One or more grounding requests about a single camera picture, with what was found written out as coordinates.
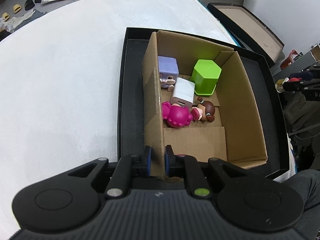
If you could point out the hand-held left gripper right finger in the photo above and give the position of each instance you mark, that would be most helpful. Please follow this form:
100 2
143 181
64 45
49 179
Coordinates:
167 161

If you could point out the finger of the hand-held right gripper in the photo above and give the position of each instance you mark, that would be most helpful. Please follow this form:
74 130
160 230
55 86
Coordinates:
302 75
297 86

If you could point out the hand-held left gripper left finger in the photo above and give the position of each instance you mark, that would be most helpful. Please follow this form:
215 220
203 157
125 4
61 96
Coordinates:
148 160

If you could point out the pink hooded figurine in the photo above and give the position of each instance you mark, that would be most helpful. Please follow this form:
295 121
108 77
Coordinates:
177 116

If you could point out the brown-haired doll figurine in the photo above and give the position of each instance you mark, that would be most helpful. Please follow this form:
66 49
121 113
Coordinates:
207 108

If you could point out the brown cardboard box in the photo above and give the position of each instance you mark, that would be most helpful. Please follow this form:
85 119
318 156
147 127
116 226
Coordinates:
240 120

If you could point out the white charger plug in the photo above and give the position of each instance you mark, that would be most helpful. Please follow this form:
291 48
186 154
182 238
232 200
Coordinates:
183 91

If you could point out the green hexagonal box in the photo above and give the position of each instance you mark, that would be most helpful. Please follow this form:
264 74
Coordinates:
206 77

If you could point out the purple cube toy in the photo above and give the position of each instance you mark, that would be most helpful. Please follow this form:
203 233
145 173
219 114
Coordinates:
167 66

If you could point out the black tray with brown inside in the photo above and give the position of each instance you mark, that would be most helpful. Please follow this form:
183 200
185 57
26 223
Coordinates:
250 30

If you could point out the white plastic bag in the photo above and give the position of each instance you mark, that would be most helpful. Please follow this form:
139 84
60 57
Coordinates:
17 21

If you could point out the yellow slipper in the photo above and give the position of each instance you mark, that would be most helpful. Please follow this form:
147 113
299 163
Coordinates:
17 8
6 17

